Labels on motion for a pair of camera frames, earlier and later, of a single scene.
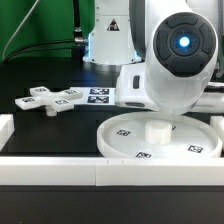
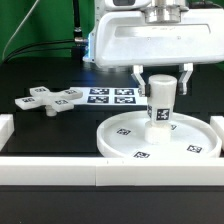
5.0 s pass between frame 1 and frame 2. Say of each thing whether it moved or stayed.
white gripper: moved
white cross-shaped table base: stayed
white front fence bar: stayed
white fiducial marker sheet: stayed
